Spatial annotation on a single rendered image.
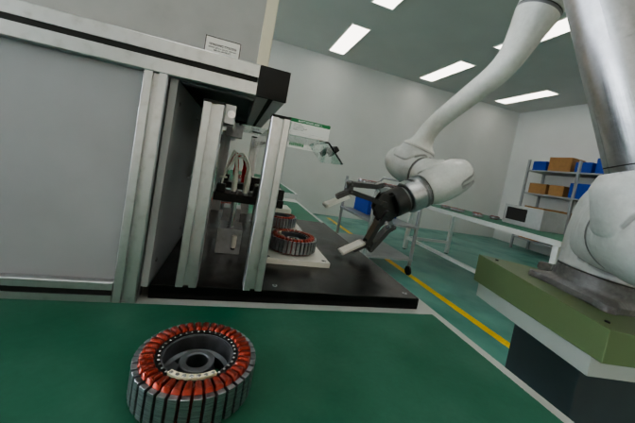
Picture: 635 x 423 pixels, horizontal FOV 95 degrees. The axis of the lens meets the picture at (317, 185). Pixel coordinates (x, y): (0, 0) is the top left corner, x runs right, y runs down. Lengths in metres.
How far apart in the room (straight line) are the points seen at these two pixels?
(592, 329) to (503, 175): 8.30
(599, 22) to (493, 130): 7.96
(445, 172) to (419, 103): 6.52
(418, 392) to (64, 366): 0.37
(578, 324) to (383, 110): 6.31
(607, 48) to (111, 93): 0.78
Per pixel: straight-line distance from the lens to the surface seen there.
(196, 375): 0.32
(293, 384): 0.38
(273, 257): 0.64
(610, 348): 0.74
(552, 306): 0.79
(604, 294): 0.88
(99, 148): 0.49
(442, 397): 0.44
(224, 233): 0.65
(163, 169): 0.46
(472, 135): 8.23
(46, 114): 0.51
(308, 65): 6.41
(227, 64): 0.46
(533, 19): 0.93
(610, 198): 0.69
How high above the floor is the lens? 0.98
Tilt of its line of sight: 3 degrees down
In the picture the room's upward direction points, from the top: 10 degrees clockwise
